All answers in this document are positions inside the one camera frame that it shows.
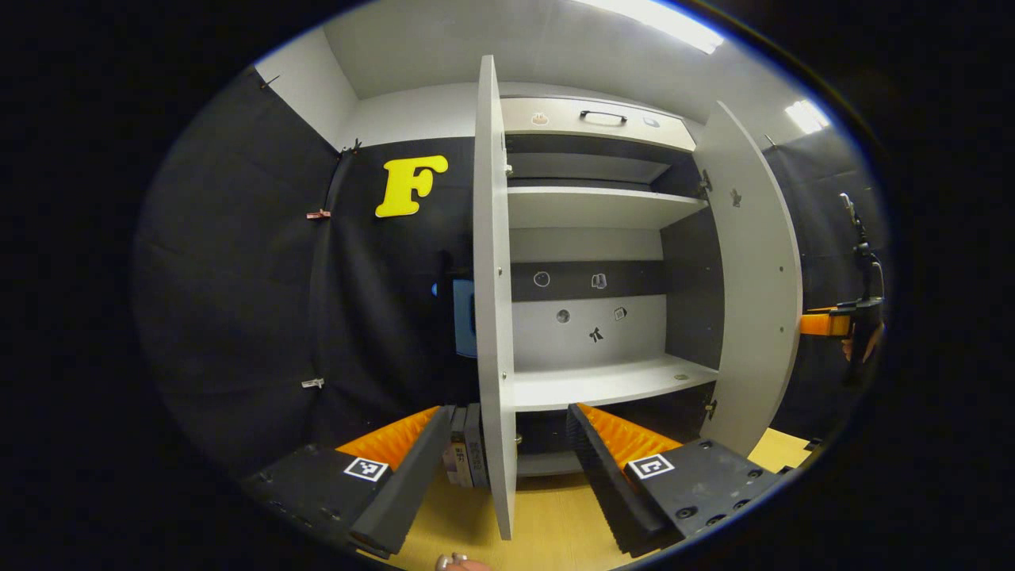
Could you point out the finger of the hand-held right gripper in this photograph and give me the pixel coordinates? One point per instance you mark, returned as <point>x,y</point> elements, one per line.
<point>817,323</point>

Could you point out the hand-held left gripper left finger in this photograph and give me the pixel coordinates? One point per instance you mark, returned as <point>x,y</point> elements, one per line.
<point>408,480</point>

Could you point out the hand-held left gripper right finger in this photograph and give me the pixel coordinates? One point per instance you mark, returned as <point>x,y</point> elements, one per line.
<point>603,480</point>

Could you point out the white cabinet door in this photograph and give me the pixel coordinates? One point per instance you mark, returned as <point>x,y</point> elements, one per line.
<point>496,317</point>
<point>757,277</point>

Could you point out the white cabinet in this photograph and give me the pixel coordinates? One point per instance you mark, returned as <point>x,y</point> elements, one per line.
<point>587,246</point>

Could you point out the white cabinet shelf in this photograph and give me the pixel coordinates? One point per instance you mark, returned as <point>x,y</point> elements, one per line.
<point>603,385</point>
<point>595,208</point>

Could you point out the beige cabinet drawer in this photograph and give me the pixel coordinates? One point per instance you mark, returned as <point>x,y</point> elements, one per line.
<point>563,120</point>

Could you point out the black backdrop cloth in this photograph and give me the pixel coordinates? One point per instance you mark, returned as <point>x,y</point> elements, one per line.
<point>825,222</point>
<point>254,317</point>

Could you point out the white cloth clip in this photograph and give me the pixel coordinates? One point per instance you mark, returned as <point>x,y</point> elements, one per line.
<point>313,383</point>

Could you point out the blue board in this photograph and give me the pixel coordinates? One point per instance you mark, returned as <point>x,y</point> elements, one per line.
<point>462,317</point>

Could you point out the small ceiling light panel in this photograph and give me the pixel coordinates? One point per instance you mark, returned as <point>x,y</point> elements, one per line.
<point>807,116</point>

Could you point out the reddish cloth clip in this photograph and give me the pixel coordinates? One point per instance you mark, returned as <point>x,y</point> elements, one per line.
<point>319,214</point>

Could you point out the long ceiling light panel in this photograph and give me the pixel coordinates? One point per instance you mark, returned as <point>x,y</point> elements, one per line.
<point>658,20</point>

